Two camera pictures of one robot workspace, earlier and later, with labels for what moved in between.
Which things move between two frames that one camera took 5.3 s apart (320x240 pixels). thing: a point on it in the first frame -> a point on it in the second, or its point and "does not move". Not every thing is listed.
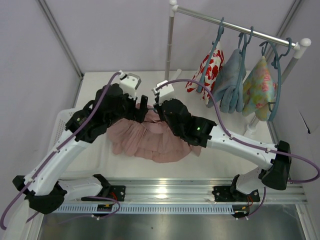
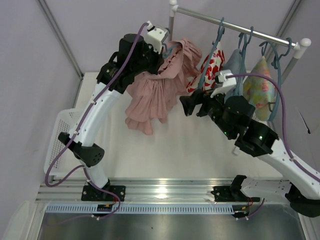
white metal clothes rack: (299, 43) does not move
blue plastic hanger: (153, 109) -> (166, 52)
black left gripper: (136, 110) -> (155, 61)
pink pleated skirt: (152, 139) -> (153, 98)
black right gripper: (161, 110) -> (201, 104)
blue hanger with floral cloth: (220, 31) does not move
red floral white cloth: (214, 64) does not move
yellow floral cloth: (258, 91) does not move
